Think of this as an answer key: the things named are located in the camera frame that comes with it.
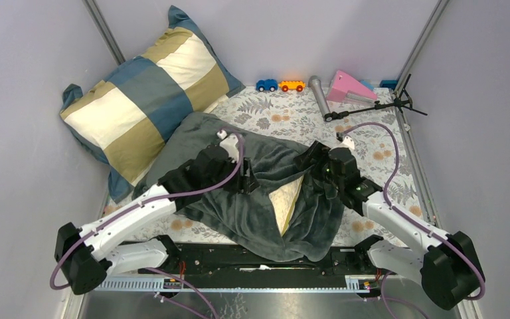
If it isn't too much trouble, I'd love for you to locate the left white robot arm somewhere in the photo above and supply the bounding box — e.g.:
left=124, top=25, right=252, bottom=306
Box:
left=49, top=129, right=258, bottom=295

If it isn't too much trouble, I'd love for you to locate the blue yellow checked pillow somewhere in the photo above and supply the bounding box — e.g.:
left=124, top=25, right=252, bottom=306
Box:
left=59, top=6, right=244, bottom=202

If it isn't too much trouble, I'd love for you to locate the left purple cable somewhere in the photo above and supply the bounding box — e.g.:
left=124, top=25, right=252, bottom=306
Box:
left=48, top=128, right=247, bottom=319

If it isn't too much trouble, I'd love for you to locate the orange toy car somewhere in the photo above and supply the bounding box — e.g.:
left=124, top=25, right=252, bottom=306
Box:
left=278, top=80, right=305, bottom=92

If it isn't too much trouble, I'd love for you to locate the black mini tripod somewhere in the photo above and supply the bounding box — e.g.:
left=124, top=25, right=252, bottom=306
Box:
left=323, top=74, right=428, bottom=122

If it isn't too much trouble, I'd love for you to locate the white slotted cable duct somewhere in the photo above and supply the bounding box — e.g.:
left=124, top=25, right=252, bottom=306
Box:
left=95, top=272, right=371, bottom=294

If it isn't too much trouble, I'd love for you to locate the purple cable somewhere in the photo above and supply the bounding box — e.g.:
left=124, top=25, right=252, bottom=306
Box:
left=336, top=122, right=487, bottom=319
left=48, top=128, right=247, bottom=319

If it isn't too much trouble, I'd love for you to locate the blue toy car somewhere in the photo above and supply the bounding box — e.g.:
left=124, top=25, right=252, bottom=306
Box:
left=256, top=78, right=278, bottom=92

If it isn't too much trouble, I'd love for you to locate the zebra and grey pillowcase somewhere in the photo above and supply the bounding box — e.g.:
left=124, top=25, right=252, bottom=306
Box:
left=132, top=112, right=345, bottom=262

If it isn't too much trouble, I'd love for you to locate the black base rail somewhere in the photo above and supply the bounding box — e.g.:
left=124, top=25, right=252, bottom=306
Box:
left=158, top=243, right=387, bottom=289

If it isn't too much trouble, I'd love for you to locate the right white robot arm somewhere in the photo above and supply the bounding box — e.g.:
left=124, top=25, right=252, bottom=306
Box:
left=294, top=137, right=485, bottom=310

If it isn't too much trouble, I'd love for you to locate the grey microphone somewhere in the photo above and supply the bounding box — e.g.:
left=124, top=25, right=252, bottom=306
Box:
left=307, top=75, right=332, bottom=122

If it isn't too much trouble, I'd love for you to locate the cream pillow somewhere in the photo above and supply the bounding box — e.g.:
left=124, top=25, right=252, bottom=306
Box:
left=269, top=176, right=303, bottom=236

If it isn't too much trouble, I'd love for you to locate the blue block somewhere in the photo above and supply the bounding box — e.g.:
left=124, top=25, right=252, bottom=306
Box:
left=379, top=80, right=398, bottom=90

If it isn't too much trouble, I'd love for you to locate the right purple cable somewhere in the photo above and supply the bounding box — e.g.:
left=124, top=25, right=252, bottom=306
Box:
left=336, top=122, right=487, bottom=319

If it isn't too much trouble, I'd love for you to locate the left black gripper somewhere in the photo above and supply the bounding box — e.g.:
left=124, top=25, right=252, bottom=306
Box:
left=203, top=154, right=259, bottom=193

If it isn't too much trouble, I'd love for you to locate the pink triangular block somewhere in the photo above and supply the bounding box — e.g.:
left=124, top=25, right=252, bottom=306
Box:
left=325, top=70, right=378, bottom=104

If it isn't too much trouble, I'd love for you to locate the floral table cloth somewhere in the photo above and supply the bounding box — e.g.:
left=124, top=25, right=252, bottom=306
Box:
left=128, top=87, right=428, bottom=246

